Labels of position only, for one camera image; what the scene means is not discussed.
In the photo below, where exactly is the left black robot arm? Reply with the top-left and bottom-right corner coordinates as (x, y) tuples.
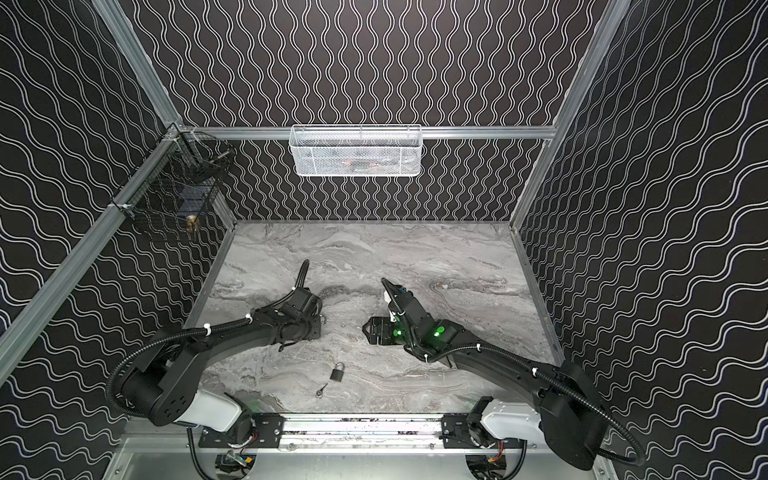
(105, 287), (323, 426)

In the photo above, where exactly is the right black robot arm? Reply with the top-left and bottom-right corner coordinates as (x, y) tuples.
(362, 285), (610, 470)

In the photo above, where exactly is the black padlock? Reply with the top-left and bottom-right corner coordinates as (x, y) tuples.
(329, 362), (345, 382)

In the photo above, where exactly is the brass padlock in basket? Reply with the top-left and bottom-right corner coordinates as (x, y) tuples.
(185, 215), (199, 236)

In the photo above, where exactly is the left black corrugated cable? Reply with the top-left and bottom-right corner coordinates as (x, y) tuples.
(105, 259), (312, 418)

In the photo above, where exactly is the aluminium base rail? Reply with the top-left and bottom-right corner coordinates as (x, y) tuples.
(193, 404), (544, 454)

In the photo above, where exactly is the white mesh wall basket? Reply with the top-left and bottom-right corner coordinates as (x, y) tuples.
(289, 124), (424, 177)

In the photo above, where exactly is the black wire wall basket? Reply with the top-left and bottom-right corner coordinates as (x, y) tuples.
(119, 131), (235, 244)

